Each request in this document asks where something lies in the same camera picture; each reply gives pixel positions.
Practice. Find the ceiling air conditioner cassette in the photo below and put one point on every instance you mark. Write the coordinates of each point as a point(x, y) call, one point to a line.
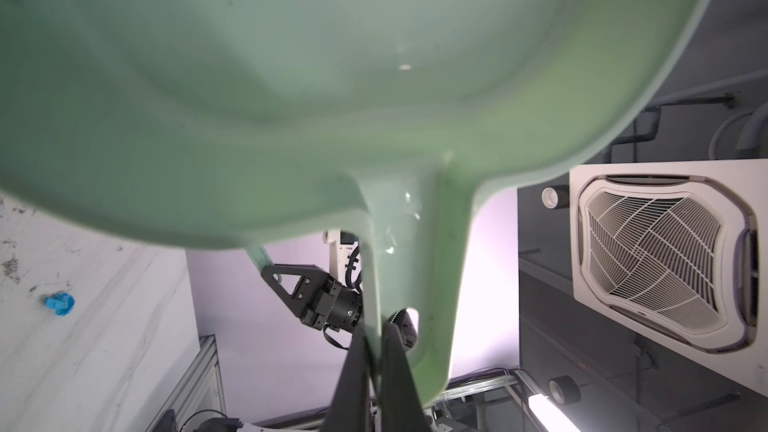
point(677, 252)

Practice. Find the blue scrap near brush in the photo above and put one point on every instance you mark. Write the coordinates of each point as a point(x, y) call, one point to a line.
point(61, 303)

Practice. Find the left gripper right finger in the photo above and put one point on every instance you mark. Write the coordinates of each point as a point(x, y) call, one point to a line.
point(399, 405)

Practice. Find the ceiling light fixture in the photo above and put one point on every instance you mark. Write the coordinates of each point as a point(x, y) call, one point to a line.
point(549, 415)

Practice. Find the green plastic dustpan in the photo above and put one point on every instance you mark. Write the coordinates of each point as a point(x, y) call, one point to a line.
point(225, 124)

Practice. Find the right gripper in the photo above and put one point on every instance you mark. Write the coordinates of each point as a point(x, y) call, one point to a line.
point(316, 298)

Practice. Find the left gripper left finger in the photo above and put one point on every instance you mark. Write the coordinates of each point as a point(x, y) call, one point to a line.
point(349, 410)

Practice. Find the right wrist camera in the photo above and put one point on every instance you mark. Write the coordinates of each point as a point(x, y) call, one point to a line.
point(341, 244)

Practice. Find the green hand brush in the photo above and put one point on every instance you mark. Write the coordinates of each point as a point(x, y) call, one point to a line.
point(259, 257)

